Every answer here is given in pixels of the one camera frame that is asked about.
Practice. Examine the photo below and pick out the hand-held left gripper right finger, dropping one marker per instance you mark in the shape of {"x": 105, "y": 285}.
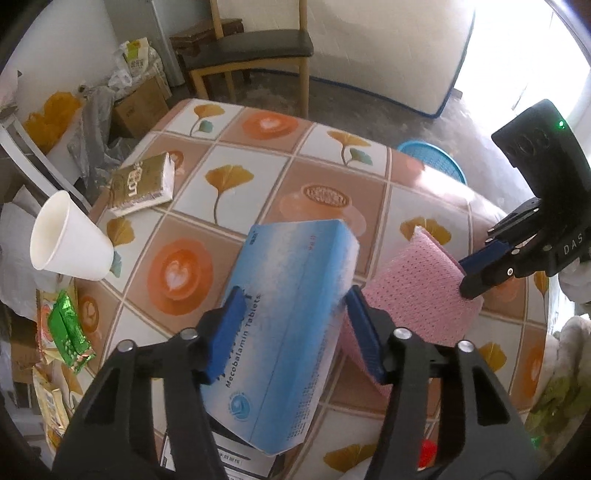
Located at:
{"x": 364, "y": 337}

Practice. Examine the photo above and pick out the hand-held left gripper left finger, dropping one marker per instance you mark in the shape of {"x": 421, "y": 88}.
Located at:
{"x": 228, "y": 332}

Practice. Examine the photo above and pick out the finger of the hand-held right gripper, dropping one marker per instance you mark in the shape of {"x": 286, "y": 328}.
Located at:
{"x": 485, "y": 281}
{"x": 480, "y": 259}

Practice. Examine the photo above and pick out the blue white medicine box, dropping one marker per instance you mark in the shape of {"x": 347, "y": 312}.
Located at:
{"x": 286, "y": 323}

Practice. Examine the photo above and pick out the pink perforated cloth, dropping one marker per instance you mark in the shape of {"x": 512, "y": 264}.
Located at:
{"x": 415, "y": 295}

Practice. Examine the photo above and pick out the blue mesh wastebasket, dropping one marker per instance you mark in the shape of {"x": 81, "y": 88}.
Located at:
{"x": 438, "y": 157}

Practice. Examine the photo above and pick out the white fluffy blanket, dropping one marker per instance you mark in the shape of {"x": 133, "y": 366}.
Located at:
{"x": 575, "y": 346}

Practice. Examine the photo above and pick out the green patterned blanket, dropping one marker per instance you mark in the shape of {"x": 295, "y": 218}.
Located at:
{"x": 554, "y": 401}

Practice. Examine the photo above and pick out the patterned tablecloth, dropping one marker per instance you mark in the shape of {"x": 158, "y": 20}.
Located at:
{"x": 258, "y": 184}

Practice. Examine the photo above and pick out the small green packet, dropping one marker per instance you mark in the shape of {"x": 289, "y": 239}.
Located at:
{"x": 69, "y": 332}

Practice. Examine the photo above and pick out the gold tissue pack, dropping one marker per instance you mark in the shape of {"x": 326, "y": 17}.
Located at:
{"x": 138, "y": 182}

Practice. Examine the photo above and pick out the white paper cup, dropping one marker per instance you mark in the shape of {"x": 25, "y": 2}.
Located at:
{"x": 69, "y": 240}

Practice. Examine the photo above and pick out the yellow snack packet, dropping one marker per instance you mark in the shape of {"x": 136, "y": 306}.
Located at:
{"x": 48, "y": 401}

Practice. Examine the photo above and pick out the white mattress with blue edge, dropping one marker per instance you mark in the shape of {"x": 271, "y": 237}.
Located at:
{"x": 392, "y": 46}

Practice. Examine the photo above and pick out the white plastic sheet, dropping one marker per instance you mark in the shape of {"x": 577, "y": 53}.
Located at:
{"x": 18, "y": 277}

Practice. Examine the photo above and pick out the cardboard box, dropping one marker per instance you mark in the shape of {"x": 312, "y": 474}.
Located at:
{"x": 138, "y": 108}

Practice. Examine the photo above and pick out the grey plastic sheet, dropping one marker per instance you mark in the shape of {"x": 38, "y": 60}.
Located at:
{"x": 97, "y": 129}

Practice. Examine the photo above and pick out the white side table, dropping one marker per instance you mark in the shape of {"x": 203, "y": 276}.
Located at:
{"x": 37, "y": 161}

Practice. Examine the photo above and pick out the yellow plastic bag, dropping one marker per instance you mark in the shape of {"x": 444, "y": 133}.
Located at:
{"x": 51, "y": 120}

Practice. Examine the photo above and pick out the wooden chair with dark seat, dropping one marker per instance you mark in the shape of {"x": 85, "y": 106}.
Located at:
{"x": 258, "y": 46}

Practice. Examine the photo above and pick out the white bag with green print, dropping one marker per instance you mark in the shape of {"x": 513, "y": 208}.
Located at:
{"x": 134, "y": 57}

